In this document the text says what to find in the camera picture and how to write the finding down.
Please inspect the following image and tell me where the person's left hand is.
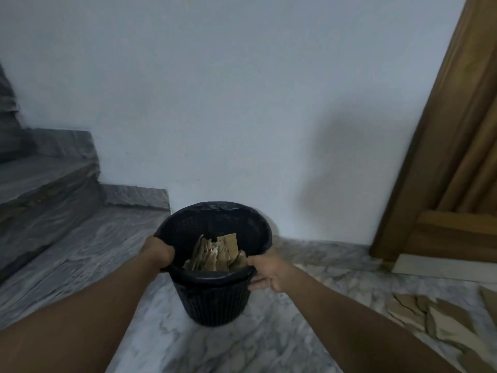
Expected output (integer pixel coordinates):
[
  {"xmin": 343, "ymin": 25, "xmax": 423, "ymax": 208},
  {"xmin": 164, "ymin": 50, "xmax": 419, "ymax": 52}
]
[{"xmin": 139, "ymin": 236, "xmax": 176, "ymax": 272}]

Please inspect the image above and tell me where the person's right hand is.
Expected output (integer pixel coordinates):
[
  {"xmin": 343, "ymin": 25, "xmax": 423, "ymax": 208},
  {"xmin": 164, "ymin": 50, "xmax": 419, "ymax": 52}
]
[{"xmin": 246, "ymin": 246, "xmax": 297, "ymax": 294}]

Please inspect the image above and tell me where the black bin with liner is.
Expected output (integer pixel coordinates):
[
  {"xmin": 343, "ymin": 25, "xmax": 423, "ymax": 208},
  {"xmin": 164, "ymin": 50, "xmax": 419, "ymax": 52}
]
[{"xmin": 154, "ymin": 202, "xmax": 274, "ymax": 327}]

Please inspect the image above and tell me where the person's left forearm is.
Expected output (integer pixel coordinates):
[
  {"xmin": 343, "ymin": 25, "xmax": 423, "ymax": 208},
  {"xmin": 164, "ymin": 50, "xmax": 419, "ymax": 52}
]
[{"xmin": 0, "ymin": 248, "xmax": 166, "ymax": 373}]

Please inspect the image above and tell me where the person's right forearm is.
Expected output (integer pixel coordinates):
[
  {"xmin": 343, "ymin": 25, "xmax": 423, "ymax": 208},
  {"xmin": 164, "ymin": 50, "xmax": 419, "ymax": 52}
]
[{"xmin": 279, "ymin": 267, "xmax": 463, "ymax": 373}]

